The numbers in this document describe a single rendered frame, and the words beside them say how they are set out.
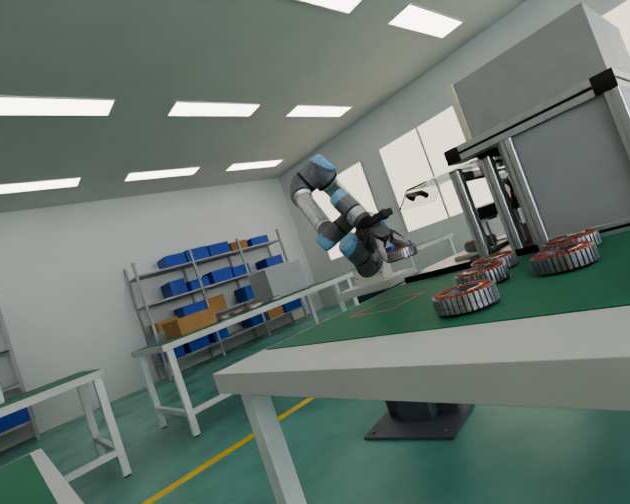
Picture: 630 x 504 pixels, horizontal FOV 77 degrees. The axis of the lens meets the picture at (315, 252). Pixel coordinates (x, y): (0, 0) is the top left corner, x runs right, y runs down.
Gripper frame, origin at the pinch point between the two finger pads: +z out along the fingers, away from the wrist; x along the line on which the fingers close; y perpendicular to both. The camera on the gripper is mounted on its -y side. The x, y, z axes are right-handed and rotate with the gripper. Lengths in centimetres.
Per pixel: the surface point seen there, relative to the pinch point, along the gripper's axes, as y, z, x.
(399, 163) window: 245, -321, -457
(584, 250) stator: -45, 40, 18
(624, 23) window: -46, -150, -502
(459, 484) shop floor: 62, 62, -5
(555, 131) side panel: -50, 12, -17
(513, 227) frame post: -23.8, 19.3, -14.6
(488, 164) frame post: -34.2, 2.9, -14.6
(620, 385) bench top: -56, 54, 58
